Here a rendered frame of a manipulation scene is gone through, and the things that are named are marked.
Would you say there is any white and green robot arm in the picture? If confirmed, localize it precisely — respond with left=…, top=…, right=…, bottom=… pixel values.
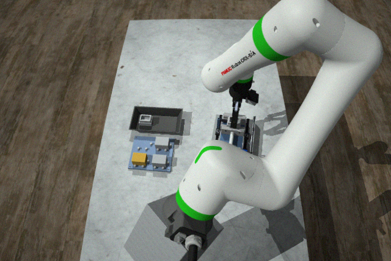
left=163, top=0, right=383, bottom=261

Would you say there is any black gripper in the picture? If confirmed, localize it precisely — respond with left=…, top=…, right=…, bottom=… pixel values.
left=229, top=88, right=248, bottom=128

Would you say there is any yellow block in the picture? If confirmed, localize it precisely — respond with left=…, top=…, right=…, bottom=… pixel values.
left=131, top=152, right=148, bottom=166

